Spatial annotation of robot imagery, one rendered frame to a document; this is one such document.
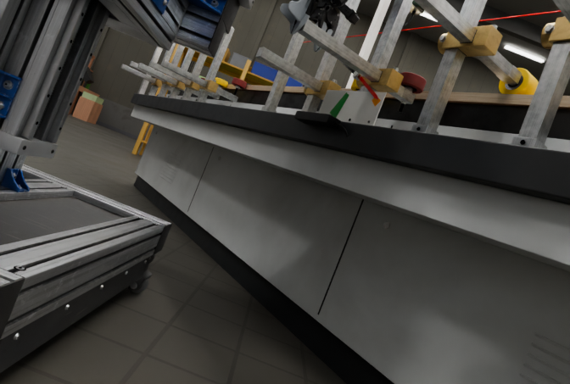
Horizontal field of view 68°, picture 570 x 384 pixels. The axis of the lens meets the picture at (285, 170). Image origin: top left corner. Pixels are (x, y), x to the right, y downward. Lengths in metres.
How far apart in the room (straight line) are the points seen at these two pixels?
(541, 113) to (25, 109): 1.00
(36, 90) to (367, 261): 0.97
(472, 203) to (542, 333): 0.30
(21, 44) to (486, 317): 1.15
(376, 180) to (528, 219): 0.39
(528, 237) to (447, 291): 0.35
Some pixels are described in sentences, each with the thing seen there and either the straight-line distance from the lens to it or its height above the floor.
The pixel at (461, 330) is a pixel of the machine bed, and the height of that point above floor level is 0.31.
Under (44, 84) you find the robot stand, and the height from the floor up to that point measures 0.48.
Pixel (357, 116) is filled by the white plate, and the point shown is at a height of 0.72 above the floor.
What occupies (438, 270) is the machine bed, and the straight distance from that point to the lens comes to 1.19.
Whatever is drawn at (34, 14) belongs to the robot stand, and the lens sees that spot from 1.03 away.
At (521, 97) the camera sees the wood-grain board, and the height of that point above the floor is 0.89.
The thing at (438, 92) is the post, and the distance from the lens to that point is 1.09.
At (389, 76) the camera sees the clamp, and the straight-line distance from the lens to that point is 1.21.
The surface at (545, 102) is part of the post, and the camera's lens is 0.94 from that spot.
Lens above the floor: 0.47
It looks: 2 degrees up
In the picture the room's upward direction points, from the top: 22 degrees clockwise
